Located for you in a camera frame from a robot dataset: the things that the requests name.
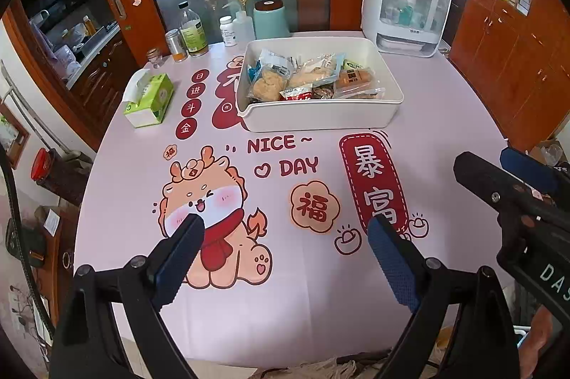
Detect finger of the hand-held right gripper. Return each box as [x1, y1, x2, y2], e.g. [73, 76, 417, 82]
[453, 152, 557, 224]
[499, 147, 570, 206]

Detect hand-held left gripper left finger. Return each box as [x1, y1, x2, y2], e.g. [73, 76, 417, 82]
[49, 213, 206, 379]

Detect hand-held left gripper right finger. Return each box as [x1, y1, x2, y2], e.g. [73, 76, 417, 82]
[367, 214, 522, 379]

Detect brown bread clear packet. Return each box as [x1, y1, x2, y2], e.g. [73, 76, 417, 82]
[334, 67, 384, 99]

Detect white plastic bin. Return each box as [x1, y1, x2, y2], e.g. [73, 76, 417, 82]
[235, 37, 404, 131]

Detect person's right hand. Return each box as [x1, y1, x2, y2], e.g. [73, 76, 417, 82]
[519, 312, 554, 379]

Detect cardboard box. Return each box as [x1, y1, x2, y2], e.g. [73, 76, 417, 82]
[528, 139, 570, 171]

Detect pink printed tablecloth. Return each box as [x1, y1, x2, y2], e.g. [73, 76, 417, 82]
[73, 29, 535, 366]

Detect red lidded dark container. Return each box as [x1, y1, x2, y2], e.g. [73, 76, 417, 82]
[30, 147, 92, 207]

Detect green tissue box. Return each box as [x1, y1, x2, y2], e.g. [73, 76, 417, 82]
[124, 68, 174, 128]

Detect teal and white bottle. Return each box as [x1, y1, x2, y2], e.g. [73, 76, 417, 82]
[398, 0, 417, 26]

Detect white countertop cabinet appliance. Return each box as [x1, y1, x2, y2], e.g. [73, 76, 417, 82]
[360, 0, 456, 58]

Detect glass bottle yellow-green label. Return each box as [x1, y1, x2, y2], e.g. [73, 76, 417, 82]
[178, 1, 209, 57]

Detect kitchen counter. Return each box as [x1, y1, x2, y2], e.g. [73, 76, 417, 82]
[58, 23, 130, 95]

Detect white pill bottle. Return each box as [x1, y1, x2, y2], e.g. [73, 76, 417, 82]
[219, 16, 237, 47]

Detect translucent squeeze bottle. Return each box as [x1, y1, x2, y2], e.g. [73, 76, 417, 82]
[225, 0, 257, 43]

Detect teal canister brown lid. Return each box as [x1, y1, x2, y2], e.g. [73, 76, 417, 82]
[253, 0, 292, 39]

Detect wooden wall cabinet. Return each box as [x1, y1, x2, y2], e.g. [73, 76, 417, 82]
[447, 0, 570, 152]

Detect black cable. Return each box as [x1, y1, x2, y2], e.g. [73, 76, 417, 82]
[0, 147, 56, 342]

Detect wooden picture frame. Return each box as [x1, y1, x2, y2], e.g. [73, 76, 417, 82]
[0, 103, 30, 170]

